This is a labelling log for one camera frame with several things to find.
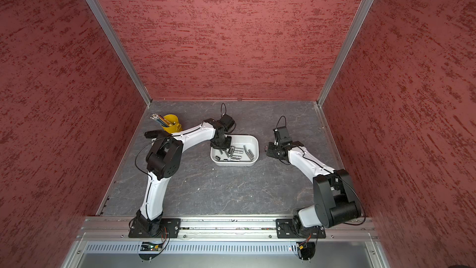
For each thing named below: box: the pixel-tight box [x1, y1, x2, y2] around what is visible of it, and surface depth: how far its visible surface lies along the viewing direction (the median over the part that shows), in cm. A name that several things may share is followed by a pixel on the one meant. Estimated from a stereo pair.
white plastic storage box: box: [210, 134, 260, 167], surface depth 97 cm
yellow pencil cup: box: [162, 113, 183, 134], surface depth 100 cm
